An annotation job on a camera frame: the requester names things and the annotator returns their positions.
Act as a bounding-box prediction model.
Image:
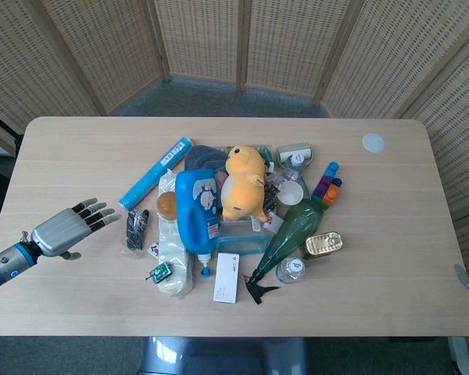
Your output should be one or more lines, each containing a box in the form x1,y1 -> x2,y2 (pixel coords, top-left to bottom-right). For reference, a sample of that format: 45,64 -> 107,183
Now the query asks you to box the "yellow plush duck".
219,145 -> 270,224

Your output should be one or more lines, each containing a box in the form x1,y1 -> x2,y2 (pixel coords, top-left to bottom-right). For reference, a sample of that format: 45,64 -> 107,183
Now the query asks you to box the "clear container with blue rim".
214,220 -> 271,258

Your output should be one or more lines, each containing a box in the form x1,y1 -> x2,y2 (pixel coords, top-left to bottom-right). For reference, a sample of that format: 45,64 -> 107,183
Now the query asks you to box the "green circuit board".
145,262 -> 174,284

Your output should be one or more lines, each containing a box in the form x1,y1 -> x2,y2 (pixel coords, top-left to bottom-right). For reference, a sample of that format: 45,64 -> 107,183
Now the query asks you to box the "green spray bottle black trigger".
245,198 -> 328,306

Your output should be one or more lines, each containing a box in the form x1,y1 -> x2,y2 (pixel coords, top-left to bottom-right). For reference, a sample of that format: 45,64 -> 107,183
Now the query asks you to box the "woven wooden folding screen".
0,0 -> 469,298

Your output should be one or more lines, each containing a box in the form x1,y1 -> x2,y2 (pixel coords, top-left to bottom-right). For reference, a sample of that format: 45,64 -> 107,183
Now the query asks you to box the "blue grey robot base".
139,335 -> 310,375

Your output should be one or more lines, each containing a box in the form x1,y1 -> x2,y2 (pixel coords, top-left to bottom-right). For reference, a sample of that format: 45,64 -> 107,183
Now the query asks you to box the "gold tin can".
299,230 -> 345,261

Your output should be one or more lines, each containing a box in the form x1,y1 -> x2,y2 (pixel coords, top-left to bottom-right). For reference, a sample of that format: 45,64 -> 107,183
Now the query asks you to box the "clear water bottle white cap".
274,257 -> 307,285
282,153 -> 310,183

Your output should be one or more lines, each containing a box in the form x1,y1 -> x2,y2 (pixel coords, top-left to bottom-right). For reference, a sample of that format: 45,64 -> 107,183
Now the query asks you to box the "black binder clips cluster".
262,182 -> 283,213

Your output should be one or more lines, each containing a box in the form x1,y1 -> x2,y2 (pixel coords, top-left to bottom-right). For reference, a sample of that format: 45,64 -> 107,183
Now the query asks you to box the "white red product tag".
263,212 -> 283,232

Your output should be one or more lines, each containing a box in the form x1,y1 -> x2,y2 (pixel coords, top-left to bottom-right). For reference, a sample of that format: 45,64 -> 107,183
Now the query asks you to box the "blue plastic wrapped roll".
118,135 -> 195,209

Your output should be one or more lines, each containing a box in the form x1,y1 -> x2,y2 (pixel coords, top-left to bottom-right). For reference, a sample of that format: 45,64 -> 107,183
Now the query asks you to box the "white paper cup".
276,180 -> 304,207

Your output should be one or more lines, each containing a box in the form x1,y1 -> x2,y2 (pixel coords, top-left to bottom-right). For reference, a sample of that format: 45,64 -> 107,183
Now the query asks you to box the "white rectangular card box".
212,252 -> 242,305

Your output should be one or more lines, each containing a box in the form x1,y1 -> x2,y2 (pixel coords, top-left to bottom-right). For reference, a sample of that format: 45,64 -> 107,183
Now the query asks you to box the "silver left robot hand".
30,198 -> 123,262

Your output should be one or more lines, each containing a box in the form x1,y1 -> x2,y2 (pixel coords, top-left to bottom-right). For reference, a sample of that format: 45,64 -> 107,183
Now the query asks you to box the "dark blue cloth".
184,145 -> 230,176

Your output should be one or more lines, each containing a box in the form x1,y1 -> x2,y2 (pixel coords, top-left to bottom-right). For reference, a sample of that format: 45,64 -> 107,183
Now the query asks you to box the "clear bag with bread bun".
155,170 -> 199,299

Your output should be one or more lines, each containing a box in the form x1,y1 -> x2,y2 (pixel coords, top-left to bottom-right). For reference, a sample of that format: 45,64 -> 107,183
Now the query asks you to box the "blue detergent bottle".
174,170 -> 222,279

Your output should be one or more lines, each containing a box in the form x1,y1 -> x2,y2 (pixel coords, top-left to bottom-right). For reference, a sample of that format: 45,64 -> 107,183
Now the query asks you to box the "white round table grommet cover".
361,133 -> 386,155

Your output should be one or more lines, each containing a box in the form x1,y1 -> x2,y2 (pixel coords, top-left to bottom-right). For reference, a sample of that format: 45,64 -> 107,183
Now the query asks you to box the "bag of black clips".
120,208 -> 152,259

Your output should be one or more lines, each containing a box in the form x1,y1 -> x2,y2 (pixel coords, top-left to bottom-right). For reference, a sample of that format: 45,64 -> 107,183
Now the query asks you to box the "black tripod stand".
0,106 -> 23,154

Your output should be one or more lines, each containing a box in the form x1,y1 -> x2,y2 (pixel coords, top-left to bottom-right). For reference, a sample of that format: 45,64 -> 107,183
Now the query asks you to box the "colourful building block stack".
311,161 -> 344,213

